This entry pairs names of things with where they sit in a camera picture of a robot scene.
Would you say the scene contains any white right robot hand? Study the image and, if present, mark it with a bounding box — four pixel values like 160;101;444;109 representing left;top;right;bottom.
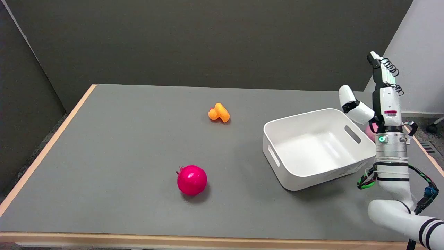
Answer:
338;51;405;129

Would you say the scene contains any yellow orange toy duck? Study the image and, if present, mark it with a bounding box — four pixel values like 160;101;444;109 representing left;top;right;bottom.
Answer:
208;102;231;123

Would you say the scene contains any pink toy peach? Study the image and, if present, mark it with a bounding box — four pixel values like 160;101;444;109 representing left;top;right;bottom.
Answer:
365;123;379;142

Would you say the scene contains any black chair base wheel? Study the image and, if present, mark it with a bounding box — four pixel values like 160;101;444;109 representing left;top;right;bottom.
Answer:
426;116;444;134

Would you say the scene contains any floor vent grille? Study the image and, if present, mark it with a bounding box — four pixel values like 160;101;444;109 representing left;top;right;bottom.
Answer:
420;142;443;156

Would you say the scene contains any white plastic storage bin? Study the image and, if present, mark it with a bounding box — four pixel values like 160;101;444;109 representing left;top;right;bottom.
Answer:
263;108;378;191

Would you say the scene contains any magenta toy pomegranate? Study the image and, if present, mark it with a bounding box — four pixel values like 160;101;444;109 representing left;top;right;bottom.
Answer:
176;165;208;196

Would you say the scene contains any black green robot cable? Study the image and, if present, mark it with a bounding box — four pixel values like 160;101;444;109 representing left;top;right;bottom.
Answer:
357;121;439;215

